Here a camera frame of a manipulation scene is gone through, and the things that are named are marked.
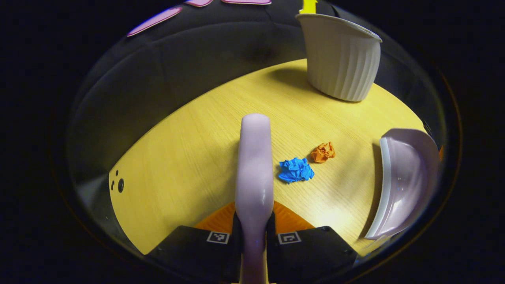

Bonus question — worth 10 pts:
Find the orange paper trash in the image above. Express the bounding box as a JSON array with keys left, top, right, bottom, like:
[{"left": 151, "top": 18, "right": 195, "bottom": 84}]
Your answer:
[{"left": 310, "top": 142, "right": 336, "bottom": 164}]

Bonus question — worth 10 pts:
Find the lilac dustpan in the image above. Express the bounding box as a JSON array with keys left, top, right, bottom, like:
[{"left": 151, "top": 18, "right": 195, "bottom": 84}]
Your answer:
[{"left": 364, "top": 128, "right": 441, "bottom": 241}]

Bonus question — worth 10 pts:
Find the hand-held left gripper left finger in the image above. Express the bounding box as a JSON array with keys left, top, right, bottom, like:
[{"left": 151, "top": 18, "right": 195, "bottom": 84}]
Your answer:
[{"left": 144, "top": 202, "right": 243, "bottom": 284}]

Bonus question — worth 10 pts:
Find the blue paper trash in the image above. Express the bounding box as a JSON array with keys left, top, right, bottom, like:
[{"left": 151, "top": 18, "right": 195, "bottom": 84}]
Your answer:
[{"left": 278, "top": 157, "right": 315, "bottom": 184}]

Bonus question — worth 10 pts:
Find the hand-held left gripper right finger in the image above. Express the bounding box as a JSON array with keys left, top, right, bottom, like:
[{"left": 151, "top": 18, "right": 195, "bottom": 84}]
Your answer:
[{"left": 266, "top": 201, "right": 359, "bottom": 284}]

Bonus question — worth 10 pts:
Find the yellow wooden desktop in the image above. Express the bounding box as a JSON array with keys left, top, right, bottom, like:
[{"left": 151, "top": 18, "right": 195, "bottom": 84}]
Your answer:
[{"left": 108, "top": 58, "right": 428, "bottom": 256}]

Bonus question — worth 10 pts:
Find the white ribbed garbage bin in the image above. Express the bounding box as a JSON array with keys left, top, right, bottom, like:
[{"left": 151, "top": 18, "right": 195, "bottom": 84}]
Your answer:
[{"left": 295, "top": 13, "right": 383, "bottom": 103}]

